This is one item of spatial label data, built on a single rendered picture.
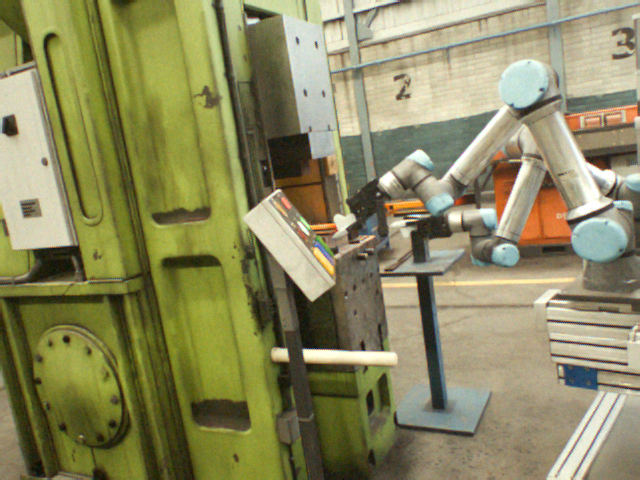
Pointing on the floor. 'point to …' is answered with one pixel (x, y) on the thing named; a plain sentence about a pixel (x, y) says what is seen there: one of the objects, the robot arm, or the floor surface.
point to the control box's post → (300, 380)
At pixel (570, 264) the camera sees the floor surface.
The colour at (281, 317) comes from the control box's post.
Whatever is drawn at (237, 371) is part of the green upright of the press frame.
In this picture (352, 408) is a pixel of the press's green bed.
